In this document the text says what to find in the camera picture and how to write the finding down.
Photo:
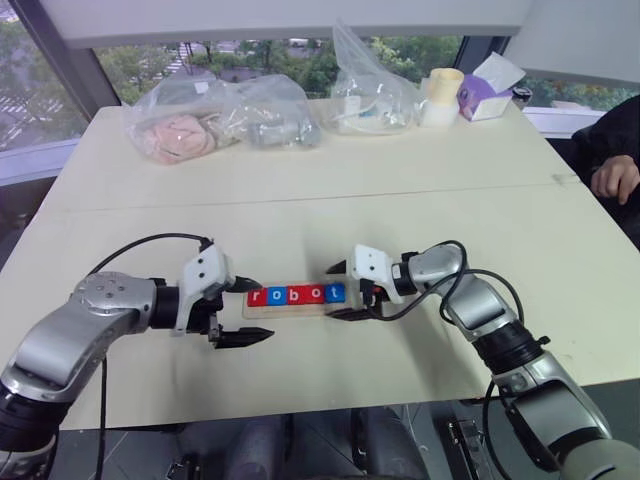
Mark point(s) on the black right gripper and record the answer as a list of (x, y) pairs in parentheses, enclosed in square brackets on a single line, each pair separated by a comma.
[(372, 300)]

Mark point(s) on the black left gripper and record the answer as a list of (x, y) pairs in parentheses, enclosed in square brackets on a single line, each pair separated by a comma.
[(207, 315)]

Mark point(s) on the blue letter tile t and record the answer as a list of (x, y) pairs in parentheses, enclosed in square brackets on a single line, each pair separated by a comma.
[(335, 293)]

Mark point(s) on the red letter tile o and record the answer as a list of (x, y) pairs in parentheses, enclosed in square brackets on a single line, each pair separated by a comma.
[(315, 294)]

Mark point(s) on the wooden letter tray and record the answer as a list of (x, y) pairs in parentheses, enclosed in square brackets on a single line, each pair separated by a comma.
[(285, 311)]

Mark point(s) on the red letter tile b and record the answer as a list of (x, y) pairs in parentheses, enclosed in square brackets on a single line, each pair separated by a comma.
[(295, 295)]

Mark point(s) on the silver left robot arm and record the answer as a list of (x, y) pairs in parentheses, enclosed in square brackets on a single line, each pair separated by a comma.
[(85, 325)]

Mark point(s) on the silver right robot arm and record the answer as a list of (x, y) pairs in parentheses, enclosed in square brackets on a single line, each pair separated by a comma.
[(480, 310)]

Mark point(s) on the red letter tile r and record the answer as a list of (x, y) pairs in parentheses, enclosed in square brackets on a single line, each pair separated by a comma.
[(257, 297)]

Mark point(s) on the blue letter tile o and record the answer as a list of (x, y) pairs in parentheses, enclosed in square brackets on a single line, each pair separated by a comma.
[(276, 296)]

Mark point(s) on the person's bare hand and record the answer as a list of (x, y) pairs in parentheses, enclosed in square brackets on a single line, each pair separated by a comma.
[(617, 177)]

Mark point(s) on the pink cloth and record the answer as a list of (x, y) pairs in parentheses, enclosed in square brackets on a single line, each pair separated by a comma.
[(175, 137)]

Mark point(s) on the clear bag with small parts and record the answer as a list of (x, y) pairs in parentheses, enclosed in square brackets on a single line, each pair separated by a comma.
[(365, 95)]

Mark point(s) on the white plastic cup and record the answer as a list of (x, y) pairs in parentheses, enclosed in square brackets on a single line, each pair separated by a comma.
[(439, 115)]

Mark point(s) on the clear bag with pink cloth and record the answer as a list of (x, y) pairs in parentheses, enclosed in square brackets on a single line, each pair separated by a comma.
[(220, 100)]

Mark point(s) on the cream plastic cup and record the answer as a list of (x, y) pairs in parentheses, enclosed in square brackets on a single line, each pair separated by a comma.
[(446, 85)]

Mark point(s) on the purple tissue box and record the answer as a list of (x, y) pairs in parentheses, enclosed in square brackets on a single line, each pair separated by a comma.
[(482, 102)]

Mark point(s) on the small black round object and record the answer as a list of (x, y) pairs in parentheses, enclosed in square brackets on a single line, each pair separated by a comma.
[(521, 95)]

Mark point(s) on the person's dark clothing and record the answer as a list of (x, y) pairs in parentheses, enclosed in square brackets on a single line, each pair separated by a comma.
[(610, 135)]

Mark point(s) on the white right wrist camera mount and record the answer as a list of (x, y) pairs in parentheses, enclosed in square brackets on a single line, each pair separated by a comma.
[(372, 265)]

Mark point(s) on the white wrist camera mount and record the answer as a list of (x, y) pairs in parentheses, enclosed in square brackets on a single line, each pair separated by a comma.
[(200, 272), (372, 265)]

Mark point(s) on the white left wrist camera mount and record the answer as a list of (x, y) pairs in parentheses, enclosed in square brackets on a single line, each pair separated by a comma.
[(200, 272)]

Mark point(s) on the black metal bracket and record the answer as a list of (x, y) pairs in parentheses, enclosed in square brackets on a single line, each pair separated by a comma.
[(184, 467), (467, 440)]

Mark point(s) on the dark window frame post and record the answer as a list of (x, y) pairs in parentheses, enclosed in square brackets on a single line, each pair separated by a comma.
[(75, 60), (482, 47)]

